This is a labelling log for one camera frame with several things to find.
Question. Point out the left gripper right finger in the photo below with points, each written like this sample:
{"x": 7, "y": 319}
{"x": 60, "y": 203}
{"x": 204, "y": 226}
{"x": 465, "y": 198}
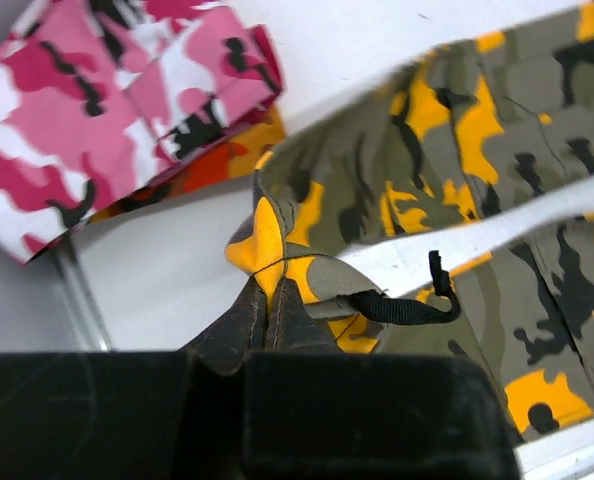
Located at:
{"x": 313, "y": 412}

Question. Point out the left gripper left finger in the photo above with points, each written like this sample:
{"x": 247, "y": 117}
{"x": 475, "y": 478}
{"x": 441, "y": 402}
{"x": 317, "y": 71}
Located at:
{"x": 131, "y": 415}

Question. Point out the olive yellow camouflage trousers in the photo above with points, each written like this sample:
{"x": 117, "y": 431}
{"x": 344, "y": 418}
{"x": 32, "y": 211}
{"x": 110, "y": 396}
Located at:
{"x": 471, "y": 130}

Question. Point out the orange camouflage folded trousers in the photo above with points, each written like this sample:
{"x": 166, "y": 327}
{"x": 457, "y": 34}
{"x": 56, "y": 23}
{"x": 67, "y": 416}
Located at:
{"x": 229, "y": 160}

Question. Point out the pink camouflage folded trousers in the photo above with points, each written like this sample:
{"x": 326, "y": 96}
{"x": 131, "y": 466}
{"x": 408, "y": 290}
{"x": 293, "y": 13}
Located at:
{"x": 100, "y": 99}

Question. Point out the aluminium rail frame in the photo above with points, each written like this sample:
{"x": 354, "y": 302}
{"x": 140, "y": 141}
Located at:
{"x": 87, "y": 318}

